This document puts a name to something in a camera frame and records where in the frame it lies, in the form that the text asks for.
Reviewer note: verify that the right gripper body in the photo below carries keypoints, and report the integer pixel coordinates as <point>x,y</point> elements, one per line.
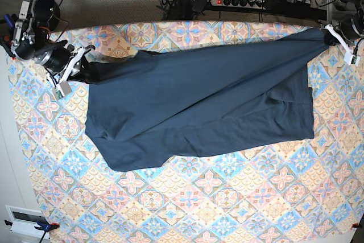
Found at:
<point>60,60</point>

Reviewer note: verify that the blue orange clamp bottom left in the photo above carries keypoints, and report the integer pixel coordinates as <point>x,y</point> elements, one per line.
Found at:
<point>46,228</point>

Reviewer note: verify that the dark navy t-shirt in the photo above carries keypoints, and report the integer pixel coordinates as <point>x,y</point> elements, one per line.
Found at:
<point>203,102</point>

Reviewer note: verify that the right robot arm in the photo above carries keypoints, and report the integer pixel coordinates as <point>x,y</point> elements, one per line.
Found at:
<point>31,40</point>

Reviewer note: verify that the orange black clamp left edge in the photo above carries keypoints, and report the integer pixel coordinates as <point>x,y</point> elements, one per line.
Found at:
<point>5,42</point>

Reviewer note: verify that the blue clamp upper left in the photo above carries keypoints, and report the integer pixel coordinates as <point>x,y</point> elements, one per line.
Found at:
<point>8,22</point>

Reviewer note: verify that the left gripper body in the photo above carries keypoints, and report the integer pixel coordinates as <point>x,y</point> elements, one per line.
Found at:
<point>348,29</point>

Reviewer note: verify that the white power strip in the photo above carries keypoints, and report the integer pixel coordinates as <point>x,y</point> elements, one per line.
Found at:
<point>249,4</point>

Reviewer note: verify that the patterned tile tablecloth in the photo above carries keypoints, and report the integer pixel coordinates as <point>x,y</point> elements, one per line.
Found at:
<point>285,192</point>

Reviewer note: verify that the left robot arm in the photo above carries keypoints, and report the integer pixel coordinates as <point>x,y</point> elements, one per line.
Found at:
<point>344,7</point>

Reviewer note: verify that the white floor vent box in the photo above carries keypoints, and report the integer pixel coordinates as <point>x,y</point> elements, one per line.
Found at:
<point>24,221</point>

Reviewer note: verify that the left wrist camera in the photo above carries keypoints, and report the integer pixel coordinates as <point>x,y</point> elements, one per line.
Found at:
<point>351,59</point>

